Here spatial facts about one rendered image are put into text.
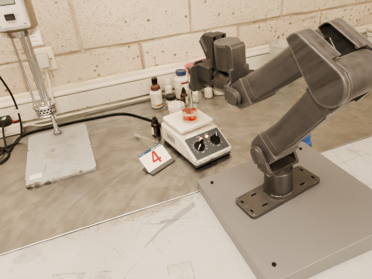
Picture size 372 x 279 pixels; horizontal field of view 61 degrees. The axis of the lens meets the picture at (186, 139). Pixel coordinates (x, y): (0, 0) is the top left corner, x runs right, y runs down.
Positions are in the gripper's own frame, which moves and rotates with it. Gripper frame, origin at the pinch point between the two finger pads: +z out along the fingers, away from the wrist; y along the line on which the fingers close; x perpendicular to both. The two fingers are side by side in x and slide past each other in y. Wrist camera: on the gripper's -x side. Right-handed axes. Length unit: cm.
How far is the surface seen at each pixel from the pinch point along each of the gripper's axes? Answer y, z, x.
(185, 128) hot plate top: 3.7, -1.6, 17.1
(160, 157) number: 12.5, -0.1, 24.2
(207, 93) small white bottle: -24.8, 25.6, 22.8
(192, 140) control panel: 3.6, -4.7, 19.9
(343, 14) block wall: -109, 24, 6
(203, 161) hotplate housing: 4.2, -10.2, 24.4
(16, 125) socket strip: 44, 49, 21
